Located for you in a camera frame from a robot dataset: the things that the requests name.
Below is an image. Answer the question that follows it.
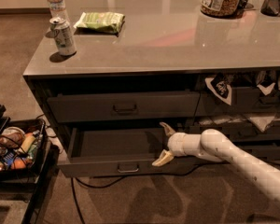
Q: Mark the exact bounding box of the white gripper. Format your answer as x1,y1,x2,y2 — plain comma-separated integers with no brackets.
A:
152,122,201,167

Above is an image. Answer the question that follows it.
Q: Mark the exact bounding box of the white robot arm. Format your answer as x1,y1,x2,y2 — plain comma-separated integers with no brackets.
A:
152,122,280,207

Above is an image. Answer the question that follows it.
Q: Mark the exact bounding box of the grey drawer cabinet counter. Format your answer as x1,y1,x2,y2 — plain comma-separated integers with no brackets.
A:
22,0,280,173

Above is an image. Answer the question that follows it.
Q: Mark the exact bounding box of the white bag in drawer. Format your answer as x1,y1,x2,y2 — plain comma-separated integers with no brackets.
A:
198,113,275,133

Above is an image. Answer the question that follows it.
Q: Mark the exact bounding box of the green chip bag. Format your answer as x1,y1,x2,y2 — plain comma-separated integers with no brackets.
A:
74,12,125,35

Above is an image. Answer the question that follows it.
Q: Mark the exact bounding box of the white green soda can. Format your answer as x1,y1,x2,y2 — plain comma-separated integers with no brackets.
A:
49,17,77,56

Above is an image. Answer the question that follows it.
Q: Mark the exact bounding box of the black tray stand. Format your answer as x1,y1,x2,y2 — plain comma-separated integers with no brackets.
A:
0,105,59,224

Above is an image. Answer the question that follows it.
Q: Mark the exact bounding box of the black bin of groceries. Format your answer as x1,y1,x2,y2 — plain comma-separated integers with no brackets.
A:
0,118,47,181

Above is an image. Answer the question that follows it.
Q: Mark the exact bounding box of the clear plastic water bottle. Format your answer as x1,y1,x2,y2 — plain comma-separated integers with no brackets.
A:
47,0,68,20

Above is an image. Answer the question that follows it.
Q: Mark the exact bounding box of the black floor cable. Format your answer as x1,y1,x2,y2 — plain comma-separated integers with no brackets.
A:
70,163,206,224

